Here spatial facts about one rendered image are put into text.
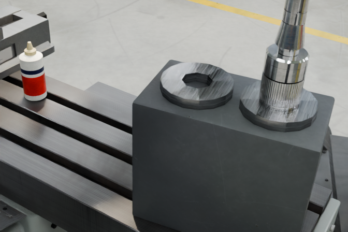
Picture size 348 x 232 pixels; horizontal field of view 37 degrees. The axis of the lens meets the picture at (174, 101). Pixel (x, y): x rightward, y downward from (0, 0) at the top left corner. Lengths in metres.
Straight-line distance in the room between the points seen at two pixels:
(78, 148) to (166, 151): 0.25
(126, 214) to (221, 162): 0.18
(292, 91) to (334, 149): 0.90
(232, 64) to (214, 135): 2.39
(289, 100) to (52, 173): 0.38
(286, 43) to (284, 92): 0.06
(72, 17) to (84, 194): 2.78
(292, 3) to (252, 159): 0.18
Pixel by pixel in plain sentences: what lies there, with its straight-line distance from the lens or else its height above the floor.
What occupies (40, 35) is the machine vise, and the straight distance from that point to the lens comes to 1.09.
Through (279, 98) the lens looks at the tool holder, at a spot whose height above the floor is 1.12.
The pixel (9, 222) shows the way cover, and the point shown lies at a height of 0.84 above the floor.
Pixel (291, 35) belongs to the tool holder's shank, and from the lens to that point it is 0.55.
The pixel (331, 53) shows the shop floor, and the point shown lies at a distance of 3.26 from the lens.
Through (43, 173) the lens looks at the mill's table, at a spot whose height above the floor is 0.90.
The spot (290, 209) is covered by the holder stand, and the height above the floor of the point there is 1.00.
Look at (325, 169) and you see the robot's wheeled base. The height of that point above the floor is 0.59.
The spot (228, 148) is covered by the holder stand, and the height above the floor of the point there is 1.06.
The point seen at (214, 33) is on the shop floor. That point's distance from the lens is 3.31.
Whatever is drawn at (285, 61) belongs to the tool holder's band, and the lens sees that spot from 0.55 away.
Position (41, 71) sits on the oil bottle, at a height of 0.96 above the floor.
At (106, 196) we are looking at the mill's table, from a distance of 0.75.
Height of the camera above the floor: 1.42
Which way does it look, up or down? 33 degrees down
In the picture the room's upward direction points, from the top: 3 degrees clockwise
